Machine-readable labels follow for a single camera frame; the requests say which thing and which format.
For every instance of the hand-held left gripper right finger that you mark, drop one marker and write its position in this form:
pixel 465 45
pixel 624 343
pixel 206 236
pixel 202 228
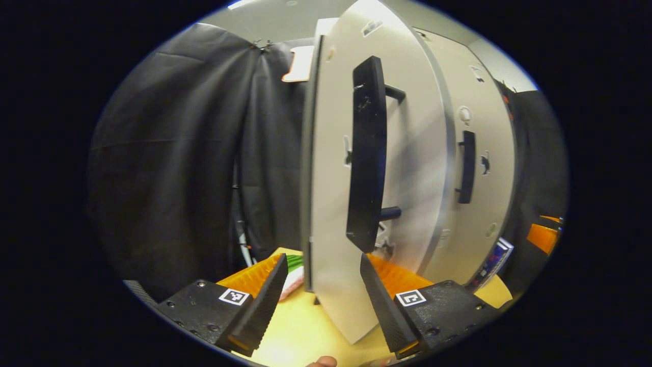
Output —
pixel 387 311

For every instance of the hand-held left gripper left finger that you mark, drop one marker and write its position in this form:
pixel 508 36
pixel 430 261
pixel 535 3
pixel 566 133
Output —
pixel 262 311

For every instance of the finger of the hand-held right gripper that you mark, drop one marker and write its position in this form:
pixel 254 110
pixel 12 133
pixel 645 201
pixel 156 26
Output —
pixel 552 219
pixel 542 237

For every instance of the white cabinet door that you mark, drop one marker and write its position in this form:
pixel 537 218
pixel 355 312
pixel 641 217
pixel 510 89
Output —
pixel 496 204
pixel 331 178

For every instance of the pink white packet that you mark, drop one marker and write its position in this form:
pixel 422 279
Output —
pixel 293 283

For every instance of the green packet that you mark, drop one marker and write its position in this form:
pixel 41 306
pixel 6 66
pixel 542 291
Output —
pixel 294 262

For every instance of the black backdrop cloth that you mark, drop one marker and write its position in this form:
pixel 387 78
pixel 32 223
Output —
pixel 163 153

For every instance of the metal cloth clip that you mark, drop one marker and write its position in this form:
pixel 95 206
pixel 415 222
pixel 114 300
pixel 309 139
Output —
pixel 264 46

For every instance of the ceiling light panel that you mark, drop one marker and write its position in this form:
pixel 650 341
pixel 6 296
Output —
pixel 239 4

